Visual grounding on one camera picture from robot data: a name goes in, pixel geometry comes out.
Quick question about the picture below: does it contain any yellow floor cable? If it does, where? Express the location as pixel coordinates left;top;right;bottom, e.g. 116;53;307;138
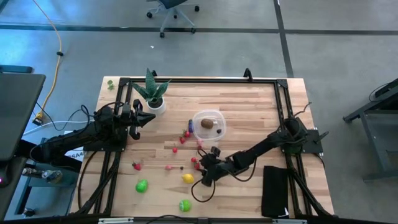
32;0;63;121

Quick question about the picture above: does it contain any dark grey desk top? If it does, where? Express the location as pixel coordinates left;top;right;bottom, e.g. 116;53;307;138
0;73;47;162

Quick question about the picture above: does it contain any dark teal bar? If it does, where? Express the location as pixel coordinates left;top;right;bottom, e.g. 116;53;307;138
0;64;34;74

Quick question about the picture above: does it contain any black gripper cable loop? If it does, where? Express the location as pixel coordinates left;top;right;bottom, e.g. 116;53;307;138
190;179;216;203

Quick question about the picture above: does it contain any green snake plant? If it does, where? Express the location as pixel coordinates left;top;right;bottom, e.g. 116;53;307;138
131;68;171;105

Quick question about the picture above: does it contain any grey metal clamp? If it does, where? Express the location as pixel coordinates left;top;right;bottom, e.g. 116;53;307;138
21;167;63;183

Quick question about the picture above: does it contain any dark metal side table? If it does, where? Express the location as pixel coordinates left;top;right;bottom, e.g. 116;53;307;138
343;77;398;183

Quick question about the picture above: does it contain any brown toy kiwi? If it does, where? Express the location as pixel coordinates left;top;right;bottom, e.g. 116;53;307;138
200;118;215;130

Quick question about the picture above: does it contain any white plant pot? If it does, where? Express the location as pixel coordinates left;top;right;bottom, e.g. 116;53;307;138
145;98;167;116

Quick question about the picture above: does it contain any green toy pear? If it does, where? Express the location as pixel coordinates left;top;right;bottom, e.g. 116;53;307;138
135;179;149;194

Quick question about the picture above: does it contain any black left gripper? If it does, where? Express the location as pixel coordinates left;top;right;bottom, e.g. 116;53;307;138
119;98;156;141

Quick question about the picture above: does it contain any silver metal bracket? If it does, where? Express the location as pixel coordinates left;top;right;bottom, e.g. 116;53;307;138
272;218;308;224
98;217;134;224

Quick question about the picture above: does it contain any black aluminium table frame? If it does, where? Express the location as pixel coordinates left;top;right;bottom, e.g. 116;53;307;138
74;77;335;218

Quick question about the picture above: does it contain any office chair base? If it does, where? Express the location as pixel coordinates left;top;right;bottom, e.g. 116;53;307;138
146;0;200;39

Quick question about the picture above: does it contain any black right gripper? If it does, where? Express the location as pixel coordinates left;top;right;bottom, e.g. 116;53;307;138
199;146;225;187

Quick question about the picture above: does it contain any clear plastic tupperware container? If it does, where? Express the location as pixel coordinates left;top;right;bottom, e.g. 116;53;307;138
192;109;227;141

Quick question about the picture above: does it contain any black folded cloth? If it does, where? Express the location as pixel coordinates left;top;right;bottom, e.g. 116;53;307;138
261;165;289;218

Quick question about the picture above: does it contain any white floor cable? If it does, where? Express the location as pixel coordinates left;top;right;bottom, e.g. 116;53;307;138
22;119;94;136

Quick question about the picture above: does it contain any thick black cable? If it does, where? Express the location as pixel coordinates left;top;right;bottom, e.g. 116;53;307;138
76;149;103;215

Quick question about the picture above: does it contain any white paper label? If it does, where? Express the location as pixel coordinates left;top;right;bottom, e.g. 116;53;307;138
63;130;85;162

